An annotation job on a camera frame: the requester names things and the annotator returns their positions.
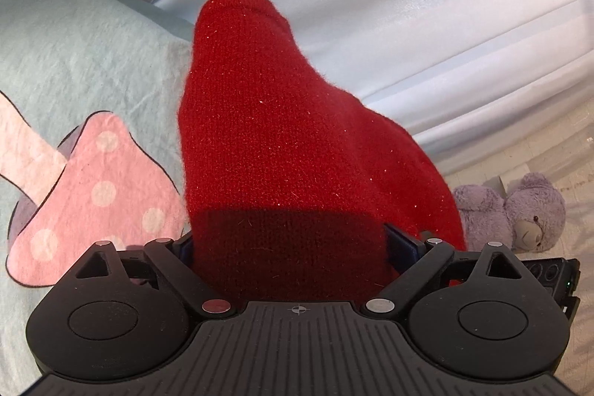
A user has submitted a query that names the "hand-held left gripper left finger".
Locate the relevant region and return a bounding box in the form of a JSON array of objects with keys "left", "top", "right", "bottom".
[{"left": 75, "top": 233, "right": 235, "bottom": 317}]

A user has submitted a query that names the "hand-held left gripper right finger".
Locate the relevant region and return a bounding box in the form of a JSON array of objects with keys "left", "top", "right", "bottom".
[{"left": 365, "top": 222, "right": 527, "bottom": 316}]

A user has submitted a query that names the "red knit sweater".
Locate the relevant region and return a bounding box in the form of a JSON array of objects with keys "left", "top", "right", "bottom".
[{"left": 178, "top": 0, "right": 469, "bottom": 303}]

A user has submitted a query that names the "purple teddy bear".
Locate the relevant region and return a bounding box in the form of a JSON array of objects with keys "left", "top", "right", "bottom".
[{"left": 452, "top": 172, "right": 568, "bottom": 254}]

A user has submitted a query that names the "small white box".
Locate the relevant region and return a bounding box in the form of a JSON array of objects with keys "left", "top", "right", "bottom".
[{"left": 497, "top": 163, "right": 531, "bottom": 194}]

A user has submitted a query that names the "light blue mushroom print bedsheet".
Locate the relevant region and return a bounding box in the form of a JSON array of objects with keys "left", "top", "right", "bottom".
[{"left": 0, "top": 0, "right": 201, "bottom": 383}]

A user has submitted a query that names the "white curtain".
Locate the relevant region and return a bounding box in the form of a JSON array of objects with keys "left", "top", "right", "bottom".
[{"left": 147, "top": 0, "right": 594, "bottom": 174}]

